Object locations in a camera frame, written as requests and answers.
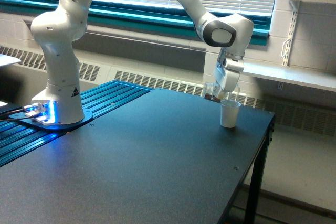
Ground dark round robot base plate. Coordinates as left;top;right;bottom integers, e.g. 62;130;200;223
9;110;93;132

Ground white baseboard heater grille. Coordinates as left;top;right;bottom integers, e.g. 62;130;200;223
1;46;335;136

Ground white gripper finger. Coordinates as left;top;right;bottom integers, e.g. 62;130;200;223
214;67;240;92

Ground white desk corner left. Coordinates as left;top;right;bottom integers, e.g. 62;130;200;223
0;54;21;67

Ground black table leg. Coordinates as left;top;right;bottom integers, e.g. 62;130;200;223
244;116;275;223

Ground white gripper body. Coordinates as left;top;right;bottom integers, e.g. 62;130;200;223
216;50;244;72

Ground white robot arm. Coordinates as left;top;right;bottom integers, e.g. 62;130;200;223
28;0;254;126

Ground black cable at base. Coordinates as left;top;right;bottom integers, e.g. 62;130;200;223
0;106;29;122

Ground teal window frame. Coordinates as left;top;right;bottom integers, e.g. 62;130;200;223
0;0;270;46

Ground white paper cup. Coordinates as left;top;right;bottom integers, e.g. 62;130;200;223
220;100;241;129

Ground clear plastic cup with nuts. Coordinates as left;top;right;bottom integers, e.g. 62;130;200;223
202;82;240;103

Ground white shelf bracket rail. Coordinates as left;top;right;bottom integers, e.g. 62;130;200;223
281;0;300;67

